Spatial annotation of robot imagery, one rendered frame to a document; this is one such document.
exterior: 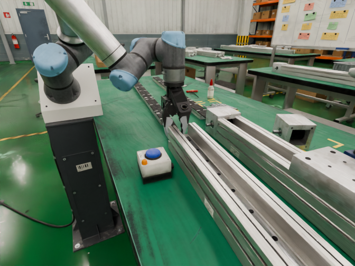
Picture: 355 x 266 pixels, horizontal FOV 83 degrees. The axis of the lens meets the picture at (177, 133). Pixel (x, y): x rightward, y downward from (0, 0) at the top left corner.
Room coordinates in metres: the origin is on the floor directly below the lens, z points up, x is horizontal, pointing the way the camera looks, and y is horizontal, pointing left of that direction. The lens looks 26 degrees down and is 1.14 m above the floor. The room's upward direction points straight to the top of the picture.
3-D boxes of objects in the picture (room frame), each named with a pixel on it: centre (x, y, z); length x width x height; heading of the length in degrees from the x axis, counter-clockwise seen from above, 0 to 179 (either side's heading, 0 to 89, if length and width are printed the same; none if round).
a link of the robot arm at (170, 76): (0.70, 0.01, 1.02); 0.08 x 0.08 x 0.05
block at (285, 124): (0.64, -0.40, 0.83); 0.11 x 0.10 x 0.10; 89
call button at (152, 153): (0.46, 0.07, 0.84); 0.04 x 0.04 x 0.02
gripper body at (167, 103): (0.70, 0.01, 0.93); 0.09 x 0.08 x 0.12; 20
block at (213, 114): (0.72, -0.17, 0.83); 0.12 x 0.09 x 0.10; 110
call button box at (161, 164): (0.47, 0.06, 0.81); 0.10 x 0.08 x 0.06; 110
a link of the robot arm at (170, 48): (0.70, 0.02, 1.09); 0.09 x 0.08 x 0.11; 61
